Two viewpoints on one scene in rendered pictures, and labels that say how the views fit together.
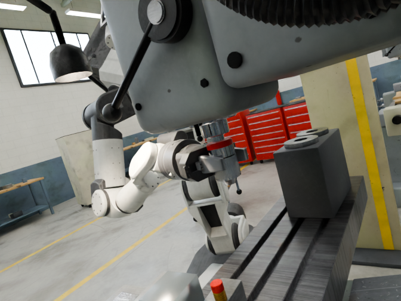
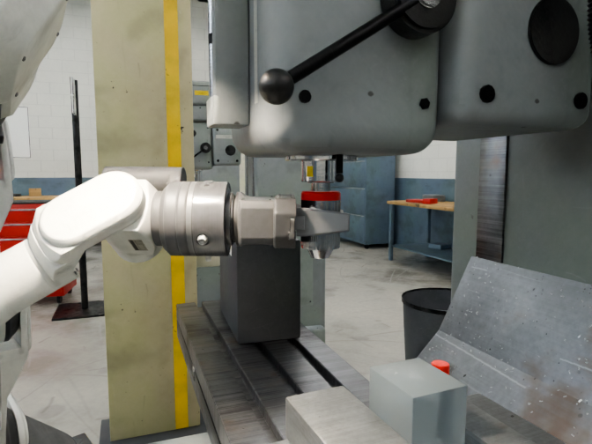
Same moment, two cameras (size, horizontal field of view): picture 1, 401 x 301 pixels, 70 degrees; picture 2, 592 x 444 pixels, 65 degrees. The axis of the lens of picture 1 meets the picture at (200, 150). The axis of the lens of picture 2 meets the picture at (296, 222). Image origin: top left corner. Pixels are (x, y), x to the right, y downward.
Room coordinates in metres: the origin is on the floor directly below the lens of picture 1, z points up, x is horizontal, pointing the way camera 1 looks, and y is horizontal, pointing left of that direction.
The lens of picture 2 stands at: (0.23, 0.44, 1.29)
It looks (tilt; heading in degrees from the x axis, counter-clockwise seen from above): 6 degrees down; 302
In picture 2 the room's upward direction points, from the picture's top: straight up
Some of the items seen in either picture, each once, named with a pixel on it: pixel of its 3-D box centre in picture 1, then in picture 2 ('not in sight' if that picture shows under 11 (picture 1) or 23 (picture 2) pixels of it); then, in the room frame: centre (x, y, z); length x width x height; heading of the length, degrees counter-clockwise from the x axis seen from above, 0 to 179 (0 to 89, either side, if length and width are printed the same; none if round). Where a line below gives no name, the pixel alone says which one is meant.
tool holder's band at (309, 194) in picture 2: (219, 143); (321, 195); (0.50, -0.04, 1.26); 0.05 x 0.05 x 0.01
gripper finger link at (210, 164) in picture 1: (209, 165); (321, 222); (0.48, -0.01, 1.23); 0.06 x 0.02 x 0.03; 34
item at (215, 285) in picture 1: (218, 291); (440, 376); (0.33, 0.03, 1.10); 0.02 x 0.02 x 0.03
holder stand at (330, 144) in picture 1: (314, 168); (256, 275); (0.79, -0.30, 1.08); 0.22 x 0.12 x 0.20; 139
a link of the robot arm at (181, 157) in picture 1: (196, 160); (244, 221); (0.57, 0.02, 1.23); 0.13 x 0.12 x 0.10; 124
